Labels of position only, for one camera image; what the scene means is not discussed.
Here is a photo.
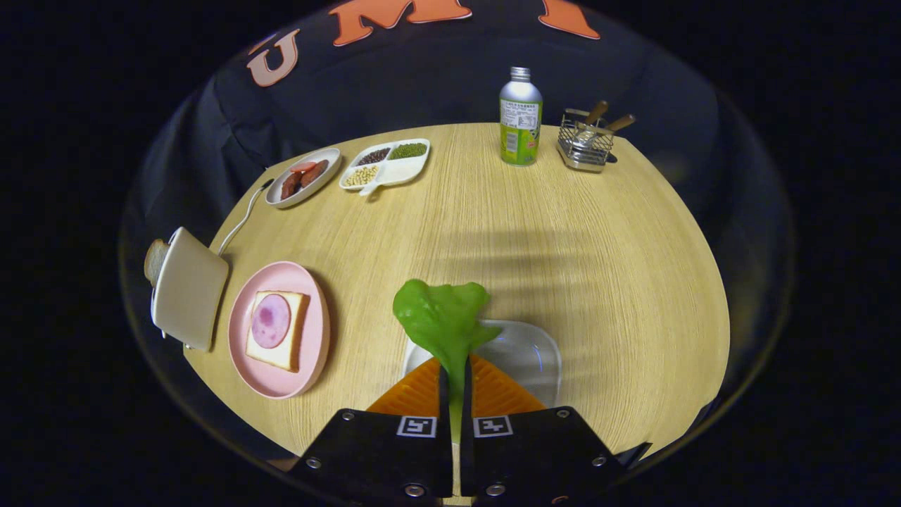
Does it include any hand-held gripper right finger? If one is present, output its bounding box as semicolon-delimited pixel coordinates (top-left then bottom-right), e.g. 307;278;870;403
461;354;626;502

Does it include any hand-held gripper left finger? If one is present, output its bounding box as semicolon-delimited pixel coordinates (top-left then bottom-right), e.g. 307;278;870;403
287;356;454;501

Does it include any green lettuce leaf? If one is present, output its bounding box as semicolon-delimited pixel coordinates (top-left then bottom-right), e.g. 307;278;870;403
392;279;502;444

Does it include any toasted bread slice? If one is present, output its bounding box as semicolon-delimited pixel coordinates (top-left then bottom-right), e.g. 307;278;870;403
144;238;171;287

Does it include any white square plate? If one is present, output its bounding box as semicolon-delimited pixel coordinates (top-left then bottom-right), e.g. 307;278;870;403
403;319;562;409

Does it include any pink round plate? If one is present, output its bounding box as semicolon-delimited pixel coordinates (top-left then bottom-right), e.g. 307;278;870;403
227;261;332;400

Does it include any bread slice under ham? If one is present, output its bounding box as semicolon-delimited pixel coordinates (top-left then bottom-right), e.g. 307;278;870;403
245;290;310;373

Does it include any pink ham slice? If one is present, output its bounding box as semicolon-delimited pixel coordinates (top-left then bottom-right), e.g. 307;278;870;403
251;294;292;349

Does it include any white divided dish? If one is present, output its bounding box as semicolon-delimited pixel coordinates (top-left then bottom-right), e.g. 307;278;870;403
339;138;431;196

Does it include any white toaster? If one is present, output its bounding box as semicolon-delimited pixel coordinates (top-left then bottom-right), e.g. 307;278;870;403
150;227;230;353

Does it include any grey round plate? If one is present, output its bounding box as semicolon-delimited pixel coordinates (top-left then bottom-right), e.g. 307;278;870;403
265;147;343;209

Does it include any green and silver bottle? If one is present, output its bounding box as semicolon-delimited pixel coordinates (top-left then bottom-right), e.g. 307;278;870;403
499;67;543;167

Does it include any black backdrop cloth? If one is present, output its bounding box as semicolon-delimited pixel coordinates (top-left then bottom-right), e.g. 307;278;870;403
120;0;796;458

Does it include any white toaster cable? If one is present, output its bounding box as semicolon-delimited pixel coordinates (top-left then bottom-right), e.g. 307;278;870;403
217;178;275;256

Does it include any wire utensil holder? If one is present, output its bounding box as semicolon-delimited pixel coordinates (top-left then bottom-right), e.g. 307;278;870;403
556;108;615;173

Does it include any wooden-handled utensil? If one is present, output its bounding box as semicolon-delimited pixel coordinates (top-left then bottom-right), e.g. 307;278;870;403
584;114;636;145
574;101;610;145

